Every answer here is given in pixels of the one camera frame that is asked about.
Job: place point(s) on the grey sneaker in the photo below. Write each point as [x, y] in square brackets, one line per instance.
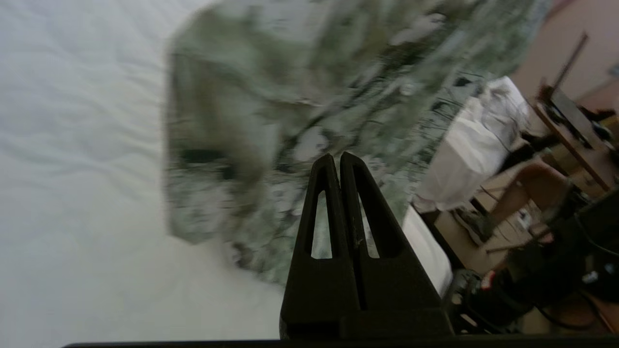
[474, 224]

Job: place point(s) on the wooden desk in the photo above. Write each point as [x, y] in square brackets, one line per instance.
[575, 125]

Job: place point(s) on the green floral button shirt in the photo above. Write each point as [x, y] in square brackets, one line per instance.
[290, 96]

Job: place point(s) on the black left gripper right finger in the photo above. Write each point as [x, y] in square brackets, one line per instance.
[396, 290]

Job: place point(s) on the person bare leg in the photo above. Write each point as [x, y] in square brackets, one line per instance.
[527, 186]

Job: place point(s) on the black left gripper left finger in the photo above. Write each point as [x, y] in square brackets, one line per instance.
[319, 290]

